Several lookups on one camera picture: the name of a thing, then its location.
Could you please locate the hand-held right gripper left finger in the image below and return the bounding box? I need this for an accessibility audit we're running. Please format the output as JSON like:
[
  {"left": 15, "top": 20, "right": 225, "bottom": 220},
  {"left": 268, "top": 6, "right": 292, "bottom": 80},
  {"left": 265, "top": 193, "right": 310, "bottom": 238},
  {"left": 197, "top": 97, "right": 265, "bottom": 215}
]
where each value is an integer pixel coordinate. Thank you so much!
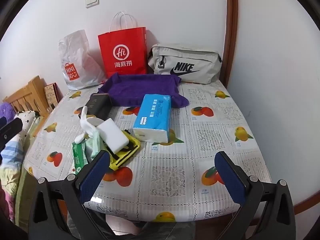
[{"left": 29, "top": 150, "right": 111, "bottom": 240}]

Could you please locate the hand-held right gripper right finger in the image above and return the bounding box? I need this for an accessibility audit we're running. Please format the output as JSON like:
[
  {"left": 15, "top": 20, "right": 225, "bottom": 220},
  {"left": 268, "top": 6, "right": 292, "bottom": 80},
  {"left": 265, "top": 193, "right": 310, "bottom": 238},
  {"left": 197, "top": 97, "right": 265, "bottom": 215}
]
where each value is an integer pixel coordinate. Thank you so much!
[{"left": 214, "top": 151, "right": 298, "bottom": 240}]

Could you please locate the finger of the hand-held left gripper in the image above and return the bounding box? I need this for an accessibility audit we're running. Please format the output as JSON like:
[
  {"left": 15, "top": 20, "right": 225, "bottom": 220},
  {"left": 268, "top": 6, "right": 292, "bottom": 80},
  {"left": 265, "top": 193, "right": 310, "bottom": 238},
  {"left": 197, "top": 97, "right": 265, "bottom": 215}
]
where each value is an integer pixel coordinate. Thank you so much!
[{"left": 0, "top": 117, "right": 23, "bottom": 140}]

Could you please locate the green snack packet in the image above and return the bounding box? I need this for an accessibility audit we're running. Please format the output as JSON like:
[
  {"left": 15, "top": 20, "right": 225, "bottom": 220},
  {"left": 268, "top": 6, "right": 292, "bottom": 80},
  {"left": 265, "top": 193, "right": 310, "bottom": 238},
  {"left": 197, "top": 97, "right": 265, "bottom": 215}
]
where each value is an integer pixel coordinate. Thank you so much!
[{"left": 72, "top": 142, "right": 88, "bottom": 174}]

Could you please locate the light green cloth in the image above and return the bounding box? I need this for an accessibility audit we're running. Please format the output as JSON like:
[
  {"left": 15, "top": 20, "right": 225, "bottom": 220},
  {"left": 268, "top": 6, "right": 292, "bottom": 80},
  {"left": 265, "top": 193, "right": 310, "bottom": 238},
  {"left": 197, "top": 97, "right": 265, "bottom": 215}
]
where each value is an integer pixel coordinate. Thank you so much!
[{"left": 85, "top": 130, "right": 107, "bottom": 159}]

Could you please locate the yellow mesh bag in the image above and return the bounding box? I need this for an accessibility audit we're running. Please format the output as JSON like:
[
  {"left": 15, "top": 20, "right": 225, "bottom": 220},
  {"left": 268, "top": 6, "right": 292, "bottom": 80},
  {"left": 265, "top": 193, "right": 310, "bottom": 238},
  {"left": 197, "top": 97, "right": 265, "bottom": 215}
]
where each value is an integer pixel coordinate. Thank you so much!
[{"left": 107, "top": 129, "right": 141, "bottom": 172}]

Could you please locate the white sponge block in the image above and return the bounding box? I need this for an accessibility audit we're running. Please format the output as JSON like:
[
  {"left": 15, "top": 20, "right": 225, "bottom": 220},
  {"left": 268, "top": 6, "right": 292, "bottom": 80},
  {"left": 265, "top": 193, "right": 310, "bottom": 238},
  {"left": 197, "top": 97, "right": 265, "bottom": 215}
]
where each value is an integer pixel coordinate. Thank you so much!
[{"left": 96, "top": 119, "right": 130, "bottom": 154}]

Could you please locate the dark green tin box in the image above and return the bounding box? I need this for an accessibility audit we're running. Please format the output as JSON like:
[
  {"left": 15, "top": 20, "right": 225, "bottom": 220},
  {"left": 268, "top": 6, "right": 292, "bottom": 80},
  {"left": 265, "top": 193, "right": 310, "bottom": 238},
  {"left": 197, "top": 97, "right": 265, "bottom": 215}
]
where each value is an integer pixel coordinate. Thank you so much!
[{"left": 84, "top": 93, "right": 112, "bottom": 120}]

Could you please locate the floral white pillow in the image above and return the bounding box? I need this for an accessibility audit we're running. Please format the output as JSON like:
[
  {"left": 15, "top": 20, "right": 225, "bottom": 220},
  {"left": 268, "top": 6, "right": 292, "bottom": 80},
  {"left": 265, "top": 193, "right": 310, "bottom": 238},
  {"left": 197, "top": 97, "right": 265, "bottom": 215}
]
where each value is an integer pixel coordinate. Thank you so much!
[{"left": 14, "top": 111, "right": 37, "bottom": 135}]

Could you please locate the purple plush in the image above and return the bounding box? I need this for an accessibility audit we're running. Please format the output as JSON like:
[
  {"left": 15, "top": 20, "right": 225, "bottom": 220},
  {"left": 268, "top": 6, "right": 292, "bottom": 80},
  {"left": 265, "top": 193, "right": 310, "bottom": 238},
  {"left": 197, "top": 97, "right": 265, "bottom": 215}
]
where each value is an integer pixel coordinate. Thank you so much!
[{"left": 0, "top": 102, "right": 16, "bottom": 123}]

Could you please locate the wooden headboard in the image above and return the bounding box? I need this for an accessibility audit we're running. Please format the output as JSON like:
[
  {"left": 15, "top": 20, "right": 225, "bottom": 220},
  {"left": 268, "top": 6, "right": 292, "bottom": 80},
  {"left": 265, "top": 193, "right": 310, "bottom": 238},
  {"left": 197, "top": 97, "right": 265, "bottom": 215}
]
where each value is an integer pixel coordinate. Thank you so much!
[{"left": 2, "top": 75, "right": 54, "bottom": 117}]

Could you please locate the pastel striped blanket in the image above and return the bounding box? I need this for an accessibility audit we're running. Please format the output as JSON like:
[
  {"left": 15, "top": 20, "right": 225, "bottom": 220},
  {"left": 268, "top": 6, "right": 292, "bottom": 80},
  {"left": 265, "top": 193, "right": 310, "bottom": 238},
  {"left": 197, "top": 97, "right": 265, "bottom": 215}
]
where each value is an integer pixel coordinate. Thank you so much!
[{"left": 0, "top": 130, "right": 25, "bottom": 220}]

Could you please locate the brown patterned notebook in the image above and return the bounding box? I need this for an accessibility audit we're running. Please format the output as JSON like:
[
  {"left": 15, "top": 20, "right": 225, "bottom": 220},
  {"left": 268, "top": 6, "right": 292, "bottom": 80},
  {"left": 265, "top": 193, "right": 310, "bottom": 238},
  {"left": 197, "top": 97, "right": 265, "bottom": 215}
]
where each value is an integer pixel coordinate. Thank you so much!
[{"left": 44, "top": 83, "right": 60, "bottom": 105}]

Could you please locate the fruit print tablecloth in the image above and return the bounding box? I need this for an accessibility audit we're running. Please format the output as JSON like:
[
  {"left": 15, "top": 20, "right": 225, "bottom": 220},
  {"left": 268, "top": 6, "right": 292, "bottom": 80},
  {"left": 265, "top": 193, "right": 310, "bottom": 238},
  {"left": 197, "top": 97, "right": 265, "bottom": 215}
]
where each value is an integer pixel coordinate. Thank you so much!
[{"left": 24, "top": 81, "right": 272, "bottom": 223}]

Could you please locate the light green blanket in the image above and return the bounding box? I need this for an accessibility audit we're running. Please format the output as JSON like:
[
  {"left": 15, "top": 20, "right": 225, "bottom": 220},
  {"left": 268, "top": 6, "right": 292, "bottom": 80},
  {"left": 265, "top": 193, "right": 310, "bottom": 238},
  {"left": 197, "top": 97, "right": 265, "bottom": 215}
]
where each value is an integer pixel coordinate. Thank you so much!
[{"left": 15, "top": 116, "right": 48, "bottom": 228}]

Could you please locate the blue tissue pack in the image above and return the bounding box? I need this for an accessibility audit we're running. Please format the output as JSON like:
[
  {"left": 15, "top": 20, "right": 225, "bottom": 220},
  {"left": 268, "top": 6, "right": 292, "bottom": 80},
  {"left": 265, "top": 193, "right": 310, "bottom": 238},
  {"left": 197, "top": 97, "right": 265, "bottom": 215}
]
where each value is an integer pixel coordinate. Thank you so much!
[{"left": 132, "top": 94, "right": 172, "bottom": 143}]

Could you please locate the white plastic shopping bag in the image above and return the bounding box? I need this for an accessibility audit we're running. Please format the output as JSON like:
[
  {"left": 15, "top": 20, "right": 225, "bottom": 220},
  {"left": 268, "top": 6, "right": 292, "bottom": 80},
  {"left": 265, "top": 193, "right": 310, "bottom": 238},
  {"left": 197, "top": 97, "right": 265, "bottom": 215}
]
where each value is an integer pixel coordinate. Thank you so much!
[{"left": 59, "top": 29, "right": 107, "bottom": 91}]

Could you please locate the purple towel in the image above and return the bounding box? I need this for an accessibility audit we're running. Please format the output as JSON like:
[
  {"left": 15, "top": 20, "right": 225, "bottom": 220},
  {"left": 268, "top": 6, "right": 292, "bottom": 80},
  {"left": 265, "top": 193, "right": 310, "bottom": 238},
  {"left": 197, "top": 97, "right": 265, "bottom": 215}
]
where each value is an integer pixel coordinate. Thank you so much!
[{"left": 97, "top": 73, "right": 190, "bottom": 108}]

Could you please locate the red paper shopping bag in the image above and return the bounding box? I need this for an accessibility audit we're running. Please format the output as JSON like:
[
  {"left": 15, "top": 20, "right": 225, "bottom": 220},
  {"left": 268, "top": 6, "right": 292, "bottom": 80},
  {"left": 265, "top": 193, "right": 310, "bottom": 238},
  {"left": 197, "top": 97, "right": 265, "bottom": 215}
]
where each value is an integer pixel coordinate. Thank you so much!
[{"left": 97, "top": 11, "right": 147, "bottom": 79}]

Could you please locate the grey waist bag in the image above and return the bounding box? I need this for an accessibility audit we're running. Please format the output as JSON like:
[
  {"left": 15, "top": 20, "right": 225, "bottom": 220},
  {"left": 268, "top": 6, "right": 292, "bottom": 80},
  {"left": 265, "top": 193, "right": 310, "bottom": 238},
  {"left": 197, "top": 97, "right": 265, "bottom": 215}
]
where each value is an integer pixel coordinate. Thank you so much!
[{"left": 147, "top": 43, "right": 223, "bottom": 84}]

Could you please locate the brown wooden door frame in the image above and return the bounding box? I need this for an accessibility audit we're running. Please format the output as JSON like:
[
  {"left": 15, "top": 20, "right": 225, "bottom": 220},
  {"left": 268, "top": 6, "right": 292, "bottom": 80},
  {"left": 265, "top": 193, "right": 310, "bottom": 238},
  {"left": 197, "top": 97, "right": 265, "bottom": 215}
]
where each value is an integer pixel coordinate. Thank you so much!
[{"left": 222, "top": 0, "right": 239, "bottom": 88}]

